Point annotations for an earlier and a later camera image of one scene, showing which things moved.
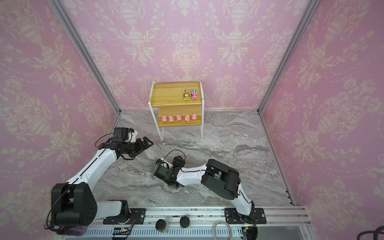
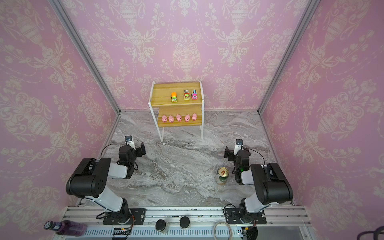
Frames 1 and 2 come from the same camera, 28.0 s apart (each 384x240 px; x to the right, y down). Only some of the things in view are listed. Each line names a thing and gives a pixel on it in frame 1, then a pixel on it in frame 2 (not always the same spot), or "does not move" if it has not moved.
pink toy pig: (164, 118) does not move
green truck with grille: (186, 95) does not move
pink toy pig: (179, 117) does not move
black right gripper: (178, 163) → (231, 152)
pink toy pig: (187, 118) does not move
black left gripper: (141, 146) → (139, 153)
